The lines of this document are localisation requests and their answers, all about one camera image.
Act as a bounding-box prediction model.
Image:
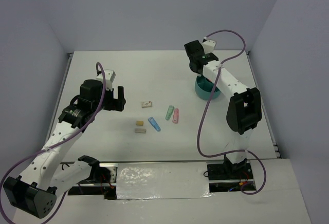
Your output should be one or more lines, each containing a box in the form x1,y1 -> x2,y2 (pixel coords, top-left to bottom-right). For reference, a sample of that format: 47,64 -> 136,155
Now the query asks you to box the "teal round organizer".
194,76 -> 213,100

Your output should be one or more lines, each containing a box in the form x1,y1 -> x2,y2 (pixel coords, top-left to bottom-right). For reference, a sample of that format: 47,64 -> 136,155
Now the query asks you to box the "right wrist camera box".
202,37 -> 216,54

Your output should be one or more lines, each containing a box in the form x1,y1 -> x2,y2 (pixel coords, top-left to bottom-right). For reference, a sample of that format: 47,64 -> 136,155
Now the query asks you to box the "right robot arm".
184,40 -> 262,178

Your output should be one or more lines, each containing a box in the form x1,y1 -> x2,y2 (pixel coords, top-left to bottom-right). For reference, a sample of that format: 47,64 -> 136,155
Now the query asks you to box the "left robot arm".
1,80 -> 126,219

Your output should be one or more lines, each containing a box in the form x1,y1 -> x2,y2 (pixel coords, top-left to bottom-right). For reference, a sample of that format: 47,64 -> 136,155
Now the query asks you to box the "white staples box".
141,101 -> 153,108

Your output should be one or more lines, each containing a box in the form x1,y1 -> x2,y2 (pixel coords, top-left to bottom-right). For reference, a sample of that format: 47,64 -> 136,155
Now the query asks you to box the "aluminium table edge rail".
46,52 -> 74,139

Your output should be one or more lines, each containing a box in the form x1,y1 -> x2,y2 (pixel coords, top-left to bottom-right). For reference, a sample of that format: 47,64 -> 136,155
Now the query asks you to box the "white grey eraser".
134,128 -> 147,134

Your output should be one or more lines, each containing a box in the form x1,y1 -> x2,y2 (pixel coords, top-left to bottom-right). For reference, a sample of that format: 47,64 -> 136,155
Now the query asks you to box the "green correction tape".
165,105 -> 174,121

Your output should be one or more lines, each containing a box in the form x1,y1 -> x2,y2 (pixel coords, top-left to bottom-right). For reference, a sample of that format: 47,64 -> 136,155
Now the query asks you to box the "pink correction tape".
172,108 -> 179,124

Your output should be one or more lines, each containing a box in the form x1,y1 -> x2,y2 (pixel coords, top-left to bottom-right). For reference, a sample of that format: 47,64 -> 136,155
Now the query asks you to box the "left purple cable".
0,62 -> 106,222

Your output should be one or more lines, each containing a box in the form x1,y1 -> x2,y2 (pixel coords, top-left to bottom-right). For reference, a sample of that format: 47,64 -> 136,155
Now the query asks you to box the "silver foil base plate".
116,162 -> 212,200

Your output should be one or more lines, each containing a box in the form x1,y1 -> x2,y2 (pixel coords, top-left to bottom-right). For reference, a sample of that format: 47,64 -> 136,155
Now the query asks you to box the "blue correction tape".
148,117 -> 161,132

